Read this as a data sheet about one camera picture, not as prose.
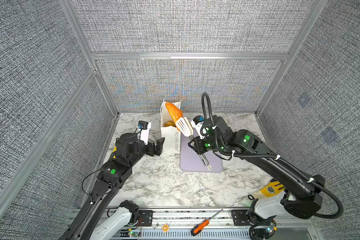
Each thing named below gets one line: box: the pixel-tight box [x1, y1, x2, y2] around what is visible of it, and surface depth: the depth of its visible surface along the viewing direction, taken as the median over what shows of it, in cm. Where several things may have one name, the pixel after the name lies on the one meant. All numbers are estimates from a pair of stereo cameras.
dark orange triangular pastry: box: [165, 102, 184, 131], surface depth 66 cm
